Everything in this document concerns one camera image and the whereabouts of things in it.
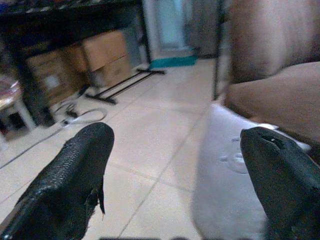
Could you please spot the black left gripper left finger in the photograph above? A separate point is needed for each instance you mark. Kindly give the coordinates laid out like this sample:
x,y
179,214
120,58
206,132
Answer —
x,y
62,180

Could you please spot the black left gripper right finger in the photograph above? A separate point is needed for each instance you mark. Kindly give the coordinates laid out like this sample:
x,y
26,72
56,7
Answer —
x,y
280,182

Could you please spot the black metal floor stand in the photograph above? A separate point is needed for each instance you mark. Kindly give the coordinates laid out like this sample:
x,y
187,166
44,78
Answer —
x,y
125,83

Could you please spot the brown sofa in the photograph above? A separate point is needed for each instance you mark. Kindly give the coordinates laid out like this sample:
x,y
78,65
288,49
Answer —
x,y
272,62

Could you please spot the white power strip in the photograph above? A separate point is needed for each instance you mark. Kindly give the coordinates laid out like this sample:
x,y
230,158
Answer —
x,y
72,120

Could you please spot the white stool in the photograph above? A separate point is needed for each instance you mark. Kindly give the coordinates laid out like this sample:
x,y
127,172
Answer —
x,y
15,107

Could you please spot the cardboard box with white label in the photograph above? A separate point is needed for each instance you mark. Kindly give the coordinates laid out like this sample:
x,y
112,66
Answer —
x,y
52,75

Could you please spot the large cardboard box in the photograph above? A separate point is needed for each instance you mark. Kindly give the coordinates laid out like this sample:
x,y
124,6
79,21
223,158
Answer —
x,y
107,57

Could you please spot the black metal pole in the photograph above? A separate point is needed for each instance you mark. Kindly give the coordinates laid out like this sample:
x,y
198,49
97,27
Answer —
x,y
218,50

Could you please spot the black table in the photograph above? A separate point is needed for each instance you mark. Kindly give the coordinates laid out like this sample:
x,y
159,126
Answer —
x,y
50,30

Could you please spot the teal door mat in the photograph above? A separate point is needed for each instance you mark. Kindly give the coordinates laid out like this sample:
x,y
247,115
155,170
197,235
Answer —
x,y
173,61

